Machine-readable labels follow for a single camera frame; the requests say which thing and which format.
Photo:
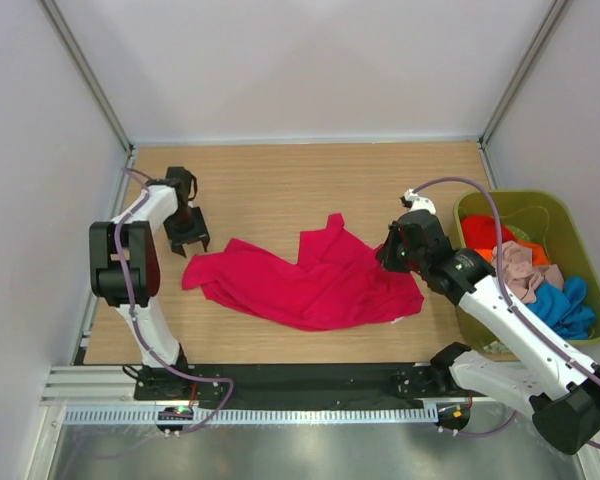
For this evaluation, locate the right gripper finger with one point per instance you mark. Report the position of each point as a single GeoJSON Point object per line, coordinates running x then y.
{"type": "Point", "coordinates": [390, 252]}
{"type": "Point", "coordinates": [396, 266]}

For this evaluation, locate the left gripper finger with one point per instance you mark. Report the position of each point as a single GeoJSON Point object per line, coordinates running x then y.
{"type": "Point", "coordinates": [204, 239]}
{"type": "Point", "coordinates": [177, 248]}

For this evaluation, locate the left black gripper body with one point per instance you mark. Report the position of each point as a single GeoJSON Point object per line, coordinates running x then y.
{"type": "Point", "coordinates": [185, 226]}

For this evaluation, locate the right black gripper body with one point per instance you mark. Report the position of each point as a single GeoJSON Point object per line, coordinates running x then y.
{"type": "Point", "coordinates": [414, 258]}

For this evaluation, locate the magenta red t shirt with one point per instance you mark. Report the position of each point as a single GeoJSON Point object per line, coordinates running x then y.
{"type": "Point", "coordinates": [336, 282]}

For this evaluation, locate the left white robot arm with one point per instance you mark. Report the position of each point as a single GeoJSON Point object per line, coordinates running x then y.
{"type": "Point", "coordinates": [125, 270]}

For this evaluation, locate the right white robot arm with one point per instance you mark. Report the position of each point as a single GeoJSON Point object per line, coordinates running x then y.
{"type": "Point", "coordinates": [559, 392]}

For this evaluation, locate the red t shirt in bin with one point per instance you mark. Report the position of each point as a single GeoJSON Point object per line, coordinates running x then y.
{"type": "Point", "coordinates": [480, 232]}

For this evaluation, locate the beige pink t shirt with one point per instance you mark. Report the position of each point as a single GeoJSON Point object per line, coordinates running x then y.
{"type": "Point", "coordinates": [521, 274]}

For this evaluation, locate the olive green plastic bin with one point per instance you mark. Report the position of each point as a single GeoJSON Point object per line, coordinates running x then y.
{"type": "Point", "coordinates": [541, 218]}

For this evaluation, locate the orange t shirt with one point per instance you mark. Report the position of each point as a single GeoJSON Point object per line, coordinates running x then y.
{"type": "Point", "coordinates": [538, 254]}

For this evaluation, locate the blue t shirt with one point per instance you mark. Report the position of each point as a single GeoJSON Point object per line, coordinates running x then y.
{"type": "Point", "coordinates": [563, 310]}

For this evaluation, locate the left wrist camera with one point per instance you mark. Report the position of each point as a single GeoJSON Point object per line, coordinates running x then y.
{"type": "Point", "coordinates": [184, 182]}

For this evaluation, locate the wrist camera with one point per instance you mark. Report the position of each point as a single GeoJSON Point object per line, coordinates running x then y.
{"type": "Point", "coordinates": [184, 182]}
{"type": "Point", "coordinates": [414, 201]}

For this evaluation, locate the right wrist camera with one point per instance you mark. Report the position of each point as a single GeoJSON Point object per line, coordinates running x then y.
{"type": "Point", "coordinates": [414, 201]}

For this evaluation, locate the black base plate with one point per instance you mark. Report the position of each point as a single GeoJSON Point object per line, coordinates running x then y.
{"type": "Point", "coordinates": [268, 386]}

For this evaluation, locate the aluminium frame rail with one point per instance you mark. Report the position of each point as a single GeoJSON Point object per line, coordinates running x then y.
{"type": "Point", "coordinates": [91, 384]}

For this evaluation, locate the white slotted cable duct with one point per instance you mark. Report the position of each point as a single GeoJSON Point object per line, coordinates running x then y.
{"type": "Point", "coordinates": [179, 415]}

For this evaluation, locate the left aluminium corner post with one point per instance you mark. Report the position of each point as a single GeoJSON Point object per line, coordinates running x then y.
{"type": "Point", "coordinates": [71, 45]}

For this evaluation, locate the aluminium corner post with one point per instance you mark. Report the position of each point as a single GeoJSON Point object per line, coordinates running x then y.
{"type": "Point", "coordinates": [71, 45]}
{"type": "Point", "coordinates": [539, 40]}

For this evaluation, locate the right aluminium corner post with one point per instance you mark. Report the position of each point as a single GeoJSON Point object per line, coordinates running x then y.
{"type": "Point", "coordinates": [539, 40]}

